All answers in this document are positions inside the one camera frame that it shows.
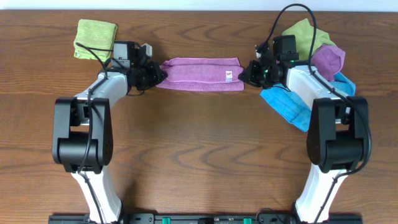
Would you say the crumpled blue cloth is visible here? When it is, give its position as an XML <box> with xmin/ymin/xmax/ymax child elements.
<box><xmin>260</xmin><ymin>72</ymin><xmax>356</xmax><ymax>132</ymax></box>

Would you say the crumpled purple cloth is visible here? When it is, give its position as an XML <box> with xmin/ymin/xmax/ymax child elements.
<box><xmin>311</xmin><ymin>45</ymin><xmax>346</xmax><ymax>81</ymax></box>

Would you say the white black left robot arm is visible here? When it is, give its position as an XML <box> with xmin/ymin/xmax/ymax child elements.
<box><xmin>52</xmin><ymin>58</ymin><xmax>168</xmax><ymax>223</ymax></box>

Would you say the folded green cloth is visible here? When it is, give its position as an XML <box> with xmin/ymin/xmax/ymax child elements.
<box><xmin>73</xmin><ymin>19</ymin><xmax>118</xmax><ymax>62</ymax></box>

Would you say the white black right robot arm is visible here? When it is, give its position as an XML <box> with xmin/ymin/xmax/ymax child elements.
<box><xmin>238</xmin><ymin>55</ymin><xmax>371</xmax><ymax>223</ymax></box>

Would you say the crumpled olive green cloth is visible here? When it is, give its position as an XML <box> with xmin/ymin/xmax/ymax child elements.
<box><xmin>282</xmin><ymin>19</ymin><xmax>335</xmax><ymax>60</ymax></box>

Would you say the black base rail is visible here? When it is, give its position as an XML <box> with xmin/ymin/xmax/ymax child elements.
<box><xmin>48</xmin><ymin>213</ymin><xmax>363</xmax><ymax>224</ymax></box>

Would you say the purple microfiber cloth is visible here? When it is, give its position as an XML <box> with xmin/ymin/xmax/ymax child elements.
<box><xmin>157</xmin><ymin>57</ymin><xmax>244</xmax><ymax>92</ymax></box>

